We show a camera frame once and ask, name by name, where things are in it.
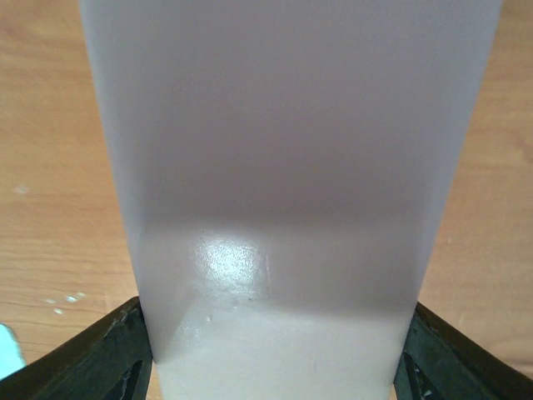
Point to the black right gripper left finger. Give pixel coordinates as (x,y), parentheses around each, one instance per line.
(111,359)

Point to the light blue cleaning cloth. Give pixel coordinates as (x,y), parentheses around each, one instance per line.
(11,358)

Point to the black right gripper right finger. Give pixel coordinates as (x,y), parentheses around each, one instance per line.
(440,362)

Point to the pink glasses case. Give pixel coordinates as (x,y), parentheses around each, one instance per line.
(281,169)

